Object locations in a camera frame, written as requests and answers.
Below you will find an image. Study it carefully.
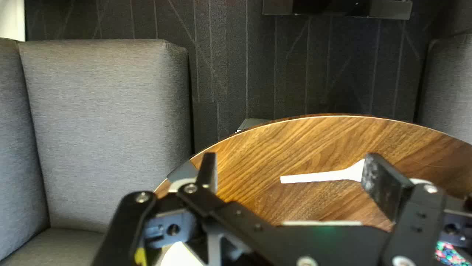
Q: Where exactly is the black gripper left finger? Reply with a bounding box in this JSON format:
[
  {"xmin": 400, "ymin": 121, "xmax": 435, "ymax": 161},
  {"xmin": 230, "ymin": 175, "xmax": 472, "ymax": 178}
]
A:
[{"xmin": 196, "ymin": 152, "xmax": 218, "ymax": 192}]

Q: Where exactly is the grey armchair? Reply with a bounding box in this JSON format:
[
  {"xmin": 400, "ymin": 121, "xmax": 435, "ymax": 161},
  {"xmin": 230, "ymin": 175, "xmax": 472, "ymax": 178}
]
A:
[{"xmin": 417, "ymin": 34, "xmax": 472, "ymax": 144}]

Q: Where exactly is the white plastic spoon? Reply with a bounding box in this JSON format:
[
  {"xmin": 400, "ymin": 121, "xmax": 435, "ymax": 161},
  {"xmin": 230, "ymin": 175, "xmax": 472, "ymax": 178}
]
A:
[{"xmin": 280, "ymin": 160, "xmax": 364, "ymax": 185}]

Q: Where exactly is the grey fabric sofa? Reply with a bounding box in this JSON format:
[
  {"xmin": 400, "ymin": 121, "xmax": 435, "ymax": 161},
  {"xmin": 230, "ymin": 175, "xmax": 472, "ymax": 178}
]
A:
[{"xmin": 0, "ymin": 39, "xmax": 192, "ymax": 266}]

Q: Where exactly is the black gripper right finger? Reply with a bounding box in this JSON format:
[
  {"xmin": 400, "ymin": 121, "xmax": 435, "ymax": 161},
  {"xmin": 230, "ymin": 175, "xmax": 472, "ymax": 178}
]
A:
[{"xmin": 361, "ymin": 154, "xmax": 413, "ymax": 222}]

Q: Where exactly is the round wooden table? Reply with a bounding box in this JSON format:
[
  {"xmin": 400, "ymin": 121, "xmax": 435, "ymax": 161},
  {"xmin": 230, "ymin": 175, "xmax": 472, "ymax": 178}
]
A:
[{"xmin": 153, "ymin": 114, "xmax": 472, "ymax": 234}]

